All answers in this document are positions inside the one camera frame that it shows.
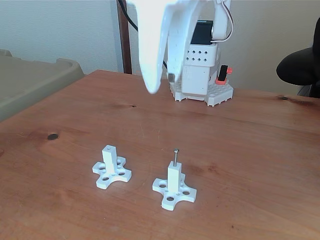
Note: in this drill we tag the silver metal screw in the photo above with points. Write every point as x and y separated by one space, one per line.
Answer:
176 157

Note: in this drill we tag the orange and black clamp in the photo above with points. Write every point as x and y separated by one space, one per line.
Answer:
223 75

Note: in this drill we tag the beige plastic bin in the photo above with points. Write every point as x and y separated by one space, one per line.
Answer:
37 80

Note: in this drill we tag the black office chair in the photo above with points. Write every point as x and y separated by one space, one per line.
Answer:
297 67

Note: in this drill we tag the white cross-base post stand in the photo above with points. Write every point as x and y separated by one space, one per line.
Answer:
110 160
173 177

